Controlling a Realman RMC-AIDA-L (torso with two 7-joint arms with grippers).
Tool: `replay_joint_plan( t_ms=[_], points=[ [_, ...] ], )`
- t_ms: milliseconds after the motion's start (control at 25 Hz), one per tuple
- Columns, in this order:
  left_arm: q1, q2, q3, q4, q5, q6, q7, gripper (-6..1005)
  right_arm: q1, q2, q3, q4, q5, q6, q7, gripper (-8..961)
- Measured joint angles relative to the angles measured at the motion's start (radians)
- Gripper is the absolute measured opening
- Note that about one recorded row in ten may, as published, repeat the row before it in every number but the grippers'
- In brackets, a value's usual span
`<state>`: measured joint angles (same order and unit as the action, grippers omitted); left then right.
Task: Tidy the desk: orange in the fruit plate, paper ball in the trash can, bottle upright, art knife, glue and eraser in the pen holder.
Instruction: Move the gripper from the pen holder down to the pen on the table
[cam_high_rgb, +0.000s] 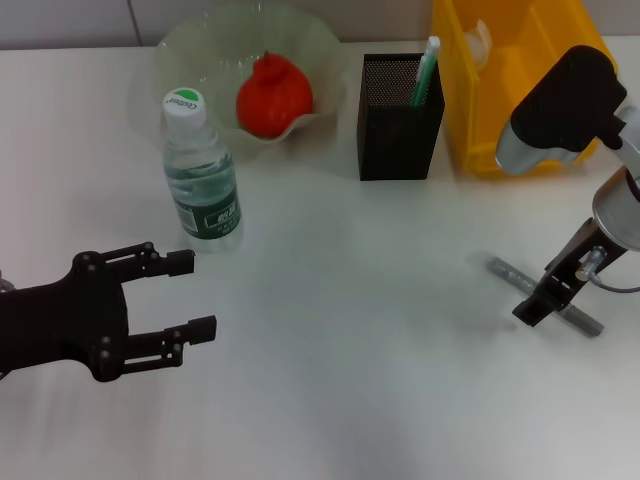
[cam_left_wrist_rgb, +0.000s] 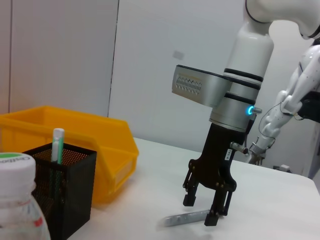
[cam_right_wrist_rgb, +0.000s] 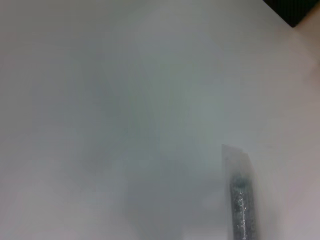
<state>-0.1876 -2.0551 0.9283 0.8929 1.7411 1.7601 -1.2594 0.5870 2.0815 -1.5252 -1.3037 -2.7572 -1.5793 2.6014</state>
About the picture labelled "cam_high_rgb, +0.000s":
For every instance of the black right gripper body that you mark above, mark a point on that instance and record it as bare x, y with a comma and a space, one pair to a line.
565, 270

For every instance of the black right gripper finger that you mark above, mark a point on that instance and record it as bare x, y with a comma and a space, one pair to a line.
542, 305

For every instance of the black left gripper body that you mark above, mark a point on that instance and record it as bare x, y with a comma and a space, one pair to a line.
65, 320

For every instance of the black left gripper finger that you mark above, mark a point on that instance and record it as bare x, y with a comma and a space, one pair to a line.
180, 262
200, 330

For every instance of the clear green-label water bottle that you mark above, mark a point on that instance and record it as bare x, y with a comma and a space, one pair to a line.
202, 175

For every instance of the red-orange fruit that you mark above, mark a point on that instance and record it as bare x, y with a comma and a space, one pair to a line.
275, 100

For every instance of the green utility knife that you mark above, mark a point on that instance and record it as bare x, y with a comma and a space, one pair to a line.
425, 75

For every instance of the white paper ball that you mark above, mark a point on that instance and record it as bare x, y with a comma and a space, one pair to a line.
477, 45

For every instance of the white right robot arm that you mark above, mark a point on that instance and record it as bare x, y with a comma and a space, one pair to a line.
620, 210

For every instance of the grey marker pen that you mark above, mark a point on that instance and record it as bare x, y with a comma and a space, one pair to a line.
510, 272

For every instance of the black mesh pen holder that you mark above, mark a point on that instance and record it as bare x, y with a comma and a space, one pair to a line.
395, 145

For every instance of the translucent green fruit bowl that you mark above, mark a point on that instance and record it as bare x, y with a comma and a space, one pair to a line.
300, 50

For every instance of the yellow plastic bin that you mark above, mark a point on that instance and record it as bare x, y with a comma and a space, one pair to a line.
520, 100

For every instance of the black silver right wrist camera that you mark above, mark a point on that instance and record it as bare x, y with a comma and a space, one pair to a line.
565, 110

